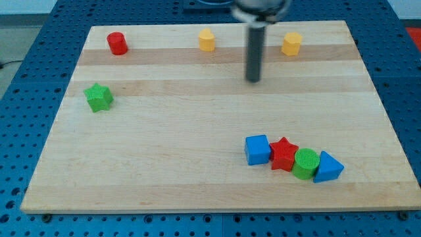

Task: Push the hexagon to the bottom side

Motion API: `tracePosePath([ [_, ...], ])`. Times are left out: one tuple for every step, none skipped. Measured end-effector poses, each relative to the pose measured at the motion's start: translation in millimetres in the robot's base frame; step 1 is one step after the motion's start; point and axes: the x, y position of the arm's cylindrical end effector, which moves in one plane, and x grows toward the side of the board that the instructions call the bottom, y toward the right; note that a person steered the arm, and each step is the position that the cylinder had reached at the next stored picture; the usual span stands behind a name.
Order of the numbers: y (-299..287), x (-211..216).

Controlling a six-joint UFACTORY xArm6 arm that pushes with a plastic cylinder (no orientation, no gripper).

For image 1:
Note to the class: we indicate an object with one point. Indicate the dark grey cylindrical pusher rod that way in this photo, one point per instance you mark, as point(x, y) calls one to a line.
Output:
point(255, 42)

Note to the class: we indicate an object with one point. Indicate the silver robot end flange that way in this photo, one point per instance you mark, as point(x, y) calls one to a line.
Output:
point(260, 13)

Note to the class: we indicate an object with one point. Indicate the yellow hexagon block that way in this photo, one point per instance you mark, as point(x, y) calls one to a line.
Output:
point(292, 44)

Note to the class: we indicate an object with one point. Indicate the yellow heart block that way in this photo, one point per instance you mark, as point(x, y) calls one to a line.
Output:
point(206, 40)

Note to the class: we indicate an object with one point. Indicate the blue cube block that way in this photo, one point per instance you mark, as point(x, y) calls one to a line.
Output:
point(257, 150)

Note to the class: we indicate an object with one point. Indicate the red star block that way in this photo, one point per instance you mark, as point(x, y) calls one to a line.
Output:
point(283, 154)

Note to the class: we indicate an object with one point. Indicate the light wooden board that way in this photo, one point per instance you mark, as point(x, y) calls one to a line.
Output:
point(173, 140)

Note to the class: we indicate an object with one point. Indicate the green cylinder block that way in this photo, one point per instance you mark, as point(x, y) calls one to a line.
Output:
point(306, 163)

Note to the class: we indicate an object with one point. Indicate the red cylinder block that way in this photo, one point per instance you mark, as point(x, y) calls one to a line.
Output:
point(117, 43)

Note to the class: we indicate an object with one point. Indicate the blue triangle block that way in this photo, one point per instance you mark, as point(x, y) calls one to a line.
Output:
point(328, 169)

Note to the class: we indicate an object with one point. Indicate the green star block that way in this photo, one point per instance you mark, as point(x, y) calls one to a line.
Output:
point(99, 98)

